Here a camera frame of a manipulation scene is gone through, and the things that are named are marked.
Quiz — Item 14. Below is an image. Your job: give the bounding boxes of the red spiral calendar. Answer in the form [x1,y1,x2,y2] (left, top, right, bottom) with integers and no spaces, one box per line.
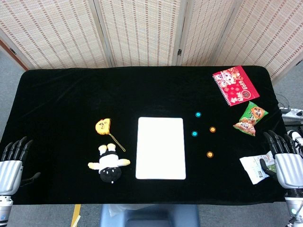
[212,65,260,107]

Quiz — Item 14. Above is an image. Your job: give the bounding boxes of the black and white sneaker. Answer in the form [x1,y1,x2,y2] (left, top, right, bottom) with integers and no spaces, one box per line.
[287,130,303,158]

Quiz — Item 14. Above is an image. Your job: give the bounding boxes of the white magnetic board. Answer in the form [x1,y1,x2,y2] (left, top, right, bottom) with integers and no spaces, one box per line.
[135,117,187,180]

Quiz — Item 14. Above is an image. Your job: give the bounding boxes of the white snack bag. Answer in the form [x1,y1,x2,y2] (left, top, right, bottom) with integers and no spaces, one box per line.
[239,151,276,185]

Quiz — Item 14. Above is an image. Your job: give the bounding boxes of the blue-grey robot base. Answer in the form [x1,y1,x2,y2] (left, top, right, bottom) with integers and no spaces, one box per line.
[98,203,201,227]

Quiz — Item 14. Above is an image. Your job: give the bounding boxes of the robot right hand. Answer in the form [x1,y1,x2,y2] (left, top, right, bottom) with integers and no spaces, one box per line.
[259,130,303,190]

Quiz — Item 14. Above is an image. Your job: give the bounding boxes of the black and white plush toy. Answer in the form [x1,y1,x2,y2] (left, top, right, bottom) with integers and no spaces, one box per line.
[88,143,131,184]

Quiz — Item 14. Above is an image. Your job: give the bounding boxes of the white power strip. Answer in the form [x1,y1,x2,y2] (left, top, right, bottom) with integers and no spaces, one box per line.
[280,107,303,120]

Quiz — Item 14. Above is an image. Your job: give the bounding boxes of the green snack bag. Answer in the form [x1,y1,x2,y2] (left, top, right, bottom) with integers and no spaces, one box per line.
[232,101,269,137]

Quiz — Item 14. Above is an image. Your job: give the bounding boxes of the woven folding screen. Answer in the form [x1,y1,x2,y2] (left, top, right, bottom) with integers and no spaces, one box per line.
[0,0,303,81]

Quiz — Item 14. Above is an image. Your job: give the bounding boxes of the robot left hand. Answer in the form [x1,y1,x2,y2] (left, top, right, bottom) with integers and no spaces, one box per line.
[0,136,41,196]

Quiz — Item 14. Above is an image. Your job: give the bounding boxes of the black power cables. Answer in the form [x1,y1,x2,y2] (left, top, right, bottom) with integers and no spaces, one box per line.
[276,93,291,109]

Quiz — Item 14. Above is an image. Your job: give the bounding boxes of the black velvet tablecloth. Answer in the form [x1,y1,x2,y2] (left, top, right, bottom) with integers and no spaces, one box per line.
[0,65,287,205]

